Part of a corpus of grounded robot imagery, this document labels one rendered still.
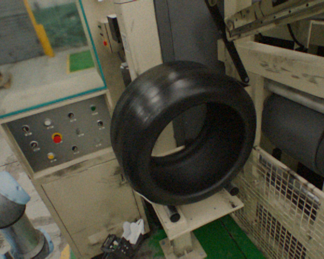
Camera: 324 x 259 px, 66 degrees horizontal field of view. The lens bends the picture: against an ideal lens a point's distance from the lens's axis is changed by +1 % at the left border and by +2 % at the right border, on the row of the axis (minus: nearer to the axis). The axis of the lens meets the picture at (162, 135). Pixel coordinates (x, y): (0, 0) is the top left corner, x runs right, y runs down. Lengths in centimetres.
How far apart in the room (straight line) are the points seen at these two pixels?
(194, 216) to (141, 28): 82
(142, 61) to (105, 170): 76
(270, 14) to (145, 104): 48
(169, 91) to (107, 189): 102
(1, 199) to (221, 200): 87
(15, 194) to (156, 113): 45
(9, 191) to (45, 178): 77
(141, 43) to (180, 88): 35
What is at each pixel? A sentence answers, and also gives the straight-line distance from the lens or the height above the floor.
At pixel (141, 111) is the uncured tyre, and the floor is 138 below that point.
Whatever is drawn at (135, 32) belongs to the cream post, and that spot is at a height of 155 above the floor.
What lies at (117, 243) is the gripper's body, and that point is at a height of 107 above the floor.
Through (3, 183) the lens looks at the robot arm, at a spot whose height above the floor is 132.
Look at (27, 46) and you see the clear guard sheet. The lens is 132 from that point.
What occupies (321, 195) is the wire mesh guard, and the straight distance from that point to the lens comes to 105.
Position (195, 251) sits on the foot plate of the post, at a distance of 202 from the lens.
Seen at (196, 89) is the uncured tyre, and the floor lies 141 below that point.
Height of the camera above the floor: 172
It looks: 32 degrees down
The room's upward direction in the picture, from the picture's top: 11 degrees counter-clockwise
